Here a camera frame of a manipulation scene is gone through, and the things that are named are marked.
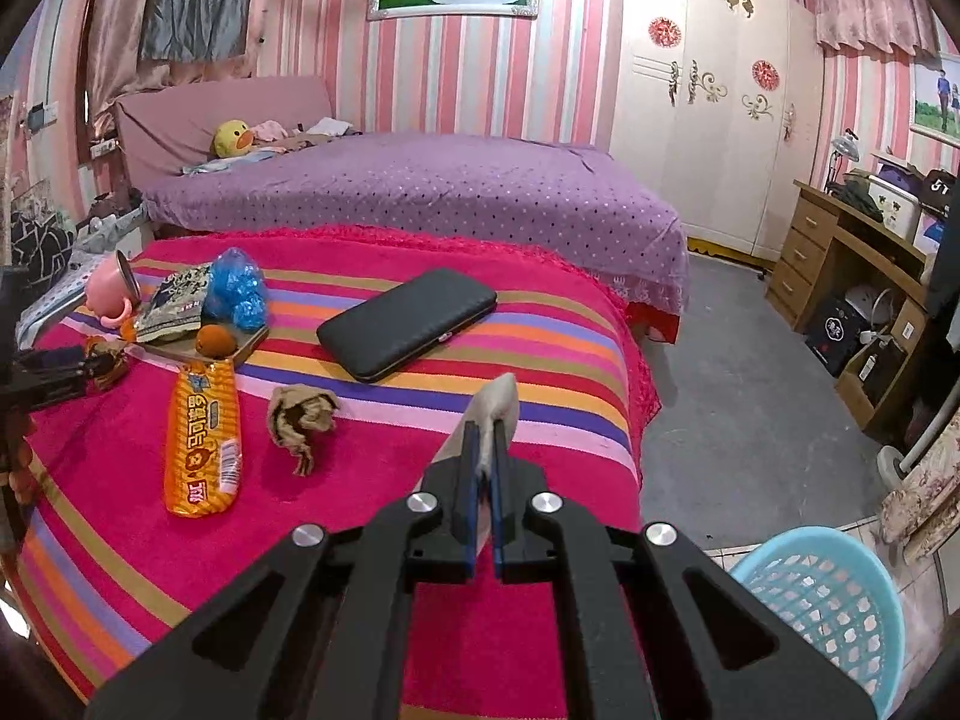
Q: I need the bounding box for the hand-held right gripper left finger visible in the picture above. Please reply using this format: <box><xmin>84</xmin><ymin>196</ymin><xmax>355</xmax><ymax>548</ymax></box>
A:
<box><xmin>85</xmin><ymin>420</ymin><xmax>488</xmax><ymax>720</ymax></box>

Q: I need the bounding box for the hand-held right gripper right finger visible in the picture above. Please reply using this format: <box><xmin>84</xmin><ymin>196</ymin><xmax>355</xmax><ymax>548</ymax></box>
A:
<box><xmin>489</xmin><ymin>426</ymin><xmax>880</xmax><ymax>720</ymax></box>

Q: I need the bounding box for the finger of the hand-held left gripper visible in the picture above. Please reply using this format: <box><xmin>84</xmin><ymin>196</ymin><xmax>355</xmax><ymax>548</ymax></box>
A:
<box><xmin>0</xmin><ymin>352</ymin><xmax>97</xmax><ymax>412</ymax></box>

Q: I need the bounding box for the beige paper scrap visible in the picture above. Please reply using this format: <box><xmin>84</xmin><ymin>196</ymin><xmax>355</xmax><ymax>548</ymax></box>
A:
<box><xmin>431</xmin><ymin>373</ymin><xmax>520</xmax><ymax>541</ymax></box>

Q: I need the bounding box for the black white patterned snack packet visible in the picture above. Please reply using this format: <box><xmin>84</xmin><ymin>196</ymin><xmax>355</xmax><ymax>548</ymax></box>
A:
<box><xmin>133</xmin><ymin>264</ymin><xmax>218</xmax><ymax>346</ymax></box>

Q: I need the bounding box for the orange snack packet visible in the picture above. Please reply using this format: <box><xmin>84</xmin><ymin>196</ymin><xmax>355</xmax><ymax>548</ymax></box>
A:
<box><xmin>163</xmin><ymin>358</ymin><xmax>245</xmax><ymax>518</ymax></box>

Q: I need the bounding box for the brown round fruit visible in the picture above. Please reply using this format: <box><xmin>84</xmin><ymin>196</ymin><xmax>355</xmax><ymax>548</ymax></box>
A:
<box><xmin>195</xmin><ymin>322</ymin><xmax>235</xmax><ymax>358</ymax></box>

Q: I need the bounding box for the brown paper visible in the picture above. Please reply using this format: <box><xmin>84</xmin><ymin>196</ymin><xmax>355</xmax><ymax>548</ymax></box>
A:
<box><xmin>268</xmin><ymin>384</ymin><xmax>340</xmax><ymax>477</ymax></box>

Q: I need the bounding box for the blue plastic bag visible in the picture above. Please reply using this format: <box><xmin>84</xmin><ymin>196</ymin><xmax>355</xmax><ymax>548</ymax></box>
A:
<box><xmin>201</xmin><ymin>247</ymin><xmax>269</xmax><ymax>331</ymax></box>

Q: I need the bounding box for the light blue plastic basket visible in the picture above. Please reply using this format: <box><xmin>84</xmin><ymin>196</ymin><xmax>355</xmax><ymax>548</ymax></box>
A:
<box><xmin>731</xmin><ymin>527</ymin><xmax>907</xmax><ymax>718</ymax></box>

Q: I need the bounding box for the black white checked cloth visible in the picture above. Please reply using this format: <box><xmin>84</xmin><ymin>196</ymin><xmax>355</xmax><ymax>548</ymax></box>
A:
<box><xmin>7</xmin><ymin>206</ymin><xmax>76</xmax><ymax>280</ymax></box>

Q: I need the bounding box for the pink cup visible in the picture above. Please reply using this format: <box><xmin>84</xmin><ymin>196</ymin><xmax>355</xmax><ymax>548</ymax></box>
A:
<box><xmin>84</xmin><ymin>250</ymin><xmax>143</xmax><ymax>328</ymax></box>

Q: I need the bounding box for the black wallet case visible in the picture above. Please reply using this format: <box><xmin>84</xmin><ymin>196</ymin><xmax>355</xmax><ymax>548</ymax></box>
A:
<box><xmin>316</xmin><ymin>268</ymin><xmax>497</xmax><ymax>383</ymax></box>

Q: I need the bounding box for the brown phone case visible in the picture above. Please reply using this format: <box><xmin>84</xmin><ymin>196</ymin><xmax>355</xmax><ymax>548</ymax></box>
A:
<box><xmin>131</xmin><ymin>325</ymin><xmax>269</xmax><ymax>365</ymax></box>

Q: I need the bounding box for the pink bed headboard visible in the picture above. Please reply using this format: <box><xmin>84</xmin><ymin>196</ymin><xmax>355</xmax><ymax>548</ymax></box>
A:
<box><xmin>112</xmin><ymin>75</ymin><xmax>335</xmax><ymax>188</ymax></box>

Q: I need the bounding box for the light blue cloth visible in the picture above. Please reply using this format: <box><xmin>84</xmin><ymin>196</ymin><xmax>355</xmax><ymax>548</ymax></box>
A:
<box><xmin>180</xmin><ymin>148</ymin><xmax>278</xmax><ymax>178</ymax></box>

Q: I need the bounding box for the red bed skirt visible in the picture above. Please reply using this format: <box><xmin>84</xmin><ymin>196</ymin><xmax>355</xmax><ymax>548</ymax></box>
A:
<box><xmin>626</xmin><ymin>298</ymin><xmax>687</xmax><ymax>347</ymax></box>

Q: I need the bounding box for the yellow duck plush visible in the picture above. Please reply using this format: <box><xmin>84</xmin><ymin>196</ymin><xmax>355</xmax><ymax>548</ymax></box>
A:
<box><xmin>212</xmin><ymin>120</ymin><xmax>256</xmax><ymax>160</ymax></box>

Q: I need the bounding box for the pink satin curtain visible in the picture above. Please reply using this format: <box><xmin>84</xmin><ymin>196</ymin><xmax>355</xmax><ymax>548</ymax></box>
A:
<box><xmin>82</xmin><ymin>0</ymin><xmax>263</xmax><ymax>128</ymax></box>

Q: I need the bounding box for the purple dotted bedspread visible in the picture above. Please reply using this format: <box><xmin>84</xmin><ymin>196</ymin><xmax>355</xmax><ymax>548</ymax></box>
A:
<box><xmin>139</xmin><ymin>131</ymin><xmax>691</xmax><ymax>316</ymax></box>

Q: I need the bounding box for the grey curtain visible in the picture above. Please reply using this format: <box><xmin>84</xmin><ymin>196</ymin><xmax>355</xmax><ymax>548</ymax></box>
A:
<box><xmin>139</xmin><ymin>0</ymin><xmax>260</xmax><ymax>65</ymax></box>

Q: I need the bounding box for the black carton with round label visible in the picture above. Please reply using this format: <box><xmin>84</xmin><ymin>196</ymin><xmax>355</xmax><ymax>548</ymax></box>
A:
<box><xmin>804</xmin><ymin>294</ymin><xmax>863</xmax><ymax>377</ymax></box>

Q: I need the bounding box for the white pipe stand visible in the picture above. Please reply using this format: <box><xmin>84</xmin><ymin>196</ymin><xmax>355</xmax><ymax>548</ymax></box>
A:
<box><xmin>877</xmin><ymin>390</ymin><xmax>960</xmax><ymax>482</ymax></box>

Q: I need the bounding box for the cream wardrobe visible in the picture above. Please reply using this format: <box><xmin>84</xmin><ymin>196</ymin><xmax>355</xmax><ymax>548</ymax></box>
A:
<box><xmin>609</xmin><ymin>0</ymin><xmax>826</xmax><ymax>265</ymax></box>

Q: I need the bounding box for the floral cushion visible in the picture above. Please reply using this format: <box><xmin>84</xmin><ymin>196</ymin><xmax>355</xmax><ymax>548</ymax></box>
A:
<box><xmin>879</xmin><ymin>420</ymin><xmax>960</xmax><ymax>565</ymax></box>

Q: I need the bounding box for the white small appliance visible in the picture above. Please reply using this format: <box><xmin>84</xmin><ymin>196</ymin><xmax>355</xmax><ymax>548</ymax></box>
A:
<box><xmin>846</xmin><ymin>283</ymin><xmax>901</xmax><ymax>332</ymax></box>

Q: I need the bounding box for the wooden desk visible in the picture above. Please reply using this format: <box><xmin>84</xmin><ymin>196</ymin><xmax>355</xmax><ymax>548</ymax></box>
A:
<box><xmin>765</xmin><ymin>180</ymin><xmax>940</xmax><ymax>434</ymax></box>

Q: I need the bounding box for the cardboard box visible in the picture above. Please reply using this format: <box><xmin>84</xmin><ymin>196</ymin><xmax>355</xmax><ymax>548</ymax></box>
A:
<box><xmin>896</xmin><ymin>300</ymin><xmax>931</xmax><ymax>355</ymax></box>

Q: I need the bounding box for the dark jacket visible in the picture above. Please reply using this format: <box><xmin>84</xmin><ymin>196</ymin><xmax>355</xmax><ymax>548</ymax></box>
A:
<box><xmin>835</xmin><ymin>171</ymin><xmax>887</xmax><ymax>223</ymax></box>

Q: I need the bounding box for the white storage box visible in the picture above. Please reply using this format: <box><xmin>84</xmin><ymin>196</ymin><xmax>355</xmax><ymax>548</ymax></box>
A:
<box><xmin>870</xmin><ymin>157</ymin><xmax>925</xmax><ymax>242</ymax></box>

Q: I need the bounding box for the desk lamp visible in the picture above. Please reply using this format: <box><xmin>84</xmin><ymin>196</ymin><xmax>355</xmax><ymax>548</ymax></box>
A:
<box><xmin>823</xmin><ymin>127</ymin><xmax>860</xmax><ymax>193</ymax></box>

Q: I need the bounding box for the black box with white print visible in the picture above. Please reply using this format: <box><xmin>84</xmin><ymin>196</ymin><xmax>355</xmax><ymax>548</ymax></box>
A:
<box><xmin>924</xmin><ymin>169</ymin><xmax>960</xmax><ymax>215</ymax></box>

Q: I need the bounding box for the pink valance curtain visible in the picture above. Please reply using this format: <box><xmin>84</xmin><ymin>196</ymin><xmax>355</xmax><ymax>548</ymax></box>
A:
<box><xmin>812</xmin><ymin>0</ymin><xmax>942</xmax><ymax>59</ymax></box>

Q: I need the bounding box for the framed couple wall picture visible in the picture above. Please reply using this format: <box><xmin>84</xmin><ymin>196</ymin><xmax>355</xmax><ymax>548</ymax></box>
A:
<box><xmin>909</xmin><ymin>52</ymin><xmax>960</xmax><ymax>138</ymax></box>

